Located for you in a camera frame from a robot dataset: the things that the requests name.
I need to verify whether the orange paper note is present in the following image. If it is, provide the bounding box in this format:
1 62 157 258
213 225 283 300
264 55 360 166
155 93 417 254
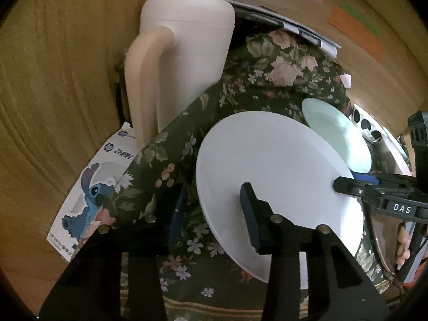
328 7 386 61

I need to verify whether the green paper note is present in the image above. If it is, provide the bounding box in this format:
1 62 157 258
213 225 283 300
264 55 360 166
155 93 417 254
338 2 382 36

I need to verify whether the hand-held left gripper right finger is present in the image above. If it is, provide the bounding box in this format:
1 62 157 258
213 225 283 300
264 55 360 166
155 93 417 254
240 182 392 321

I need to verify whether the orange garment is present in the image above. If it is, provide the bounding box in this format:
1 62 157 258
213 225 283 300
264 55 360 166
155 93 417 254
403 269 428 290

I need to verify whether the light green plate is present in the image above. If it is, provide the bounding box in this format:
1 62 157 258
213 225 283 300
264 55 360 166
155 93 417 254
301 98 372 174

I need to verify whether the cream plastic pitcher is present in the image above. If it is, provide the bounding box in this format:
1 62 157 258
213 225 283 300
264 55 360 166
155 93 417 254
124 0 235 149

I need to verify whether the person's right hand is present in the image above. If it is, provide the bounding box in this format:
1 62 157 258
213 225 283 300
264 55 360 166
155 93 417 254
395 223 412 270

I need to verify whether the wooden desk cubby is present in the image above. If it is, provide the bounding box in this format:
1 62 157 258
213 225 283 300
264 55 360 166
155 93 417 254
0 0 428 321

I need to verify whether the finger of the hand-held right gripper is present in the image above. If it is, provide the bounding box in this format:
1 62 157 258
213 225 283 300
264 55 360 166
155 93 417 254
333 175 372 204
354 173 415 186

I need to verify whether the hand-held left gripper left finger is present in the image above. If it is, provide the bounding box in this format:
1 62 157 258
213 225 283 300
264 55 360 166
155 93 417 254
38 185 187 321

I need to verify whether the white plate with black dots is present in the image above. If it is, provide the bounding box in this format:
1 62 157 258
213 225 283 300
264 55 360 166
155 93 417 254
351 103 411 174

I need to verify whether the dark floral tablecloth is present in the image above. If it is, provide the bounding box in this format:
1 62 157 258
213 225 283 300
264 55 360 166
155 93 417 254
75 29 398 321

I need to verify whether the stack of white papers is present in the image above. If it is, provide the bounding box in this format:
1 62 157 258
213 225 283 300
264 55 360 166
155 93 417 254
207 0 342 57

